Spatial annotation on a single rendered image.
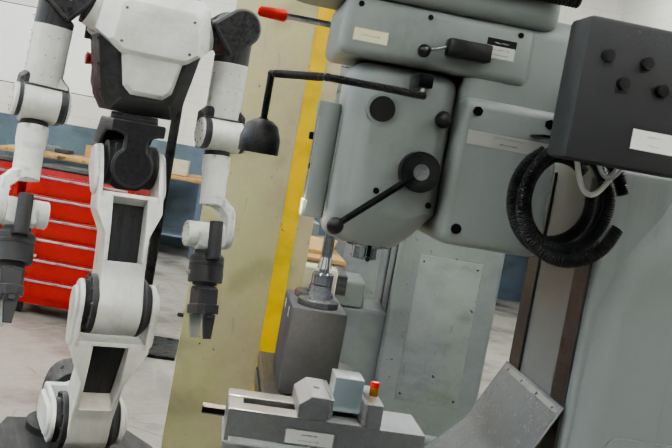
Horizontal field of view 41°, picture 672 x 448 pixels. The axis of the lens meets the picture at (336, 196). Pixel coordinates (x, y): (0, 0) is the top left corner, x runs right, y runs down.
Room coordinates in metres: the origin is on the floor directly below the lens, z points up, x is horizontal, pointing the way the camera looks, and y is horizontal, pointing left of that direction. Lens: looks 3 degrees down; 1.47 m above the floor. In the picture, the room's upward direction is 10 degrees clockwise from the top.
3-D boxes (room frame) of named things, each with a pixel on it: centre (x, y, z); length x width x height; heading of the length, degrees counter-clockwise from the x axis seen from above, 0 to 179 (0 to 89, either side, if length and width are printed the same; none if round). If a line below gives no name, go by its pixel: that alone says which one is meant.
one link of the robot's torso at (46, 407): (2.27, 0.55, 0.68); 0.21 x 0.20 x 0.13; 25
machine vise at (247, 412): (1.57, -0.05, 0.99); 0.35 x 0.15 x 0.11; 97
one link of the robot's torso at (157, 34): (2.26, 0.54, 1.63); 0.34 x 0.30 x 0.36; 115
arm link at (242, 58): (2.33, 0.33, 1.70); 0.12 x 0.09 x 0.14; 25
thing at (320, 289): (1.94, 0.00, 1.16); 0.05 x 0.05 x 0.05
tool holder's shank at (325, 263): (1.94, 0.00, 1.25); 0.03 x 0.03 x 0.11
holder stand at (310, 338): (1.99, 0.00, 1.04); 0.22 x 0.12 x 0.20; 7
